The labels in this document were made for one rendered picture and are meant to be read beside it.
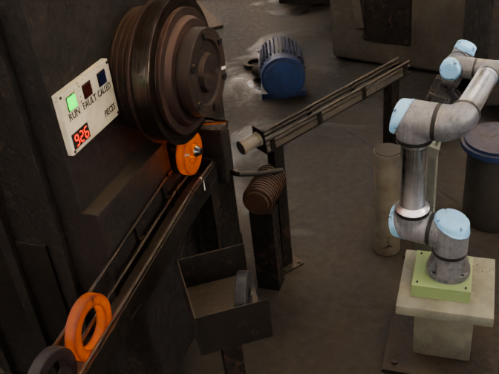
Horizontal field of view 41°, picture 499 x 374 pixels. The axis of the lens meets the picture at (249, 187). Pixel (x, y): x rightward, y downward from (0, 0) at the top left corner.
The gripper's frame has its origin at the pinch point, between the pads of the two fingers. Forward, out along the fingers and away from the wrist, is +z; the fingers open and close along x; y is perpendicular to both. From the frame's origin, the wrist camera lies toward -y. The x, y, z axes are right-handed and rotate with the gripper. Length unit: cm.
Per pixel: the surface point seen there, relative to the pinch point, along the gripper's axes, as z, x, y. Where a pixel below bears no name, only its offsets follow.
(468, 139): 17.8, -32.8, -19.5
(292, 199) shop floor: 87, -33, 45
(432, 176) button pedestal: 23.1, -2.3, -8.7
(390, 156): 19.1, 1.8, 10.6
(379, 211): 46.8, 2.4, 4.8
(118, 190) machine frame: 8, 95, 85
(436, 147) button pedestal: 6.6, 3.5, -4.1
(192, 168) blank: 15, 63, 73
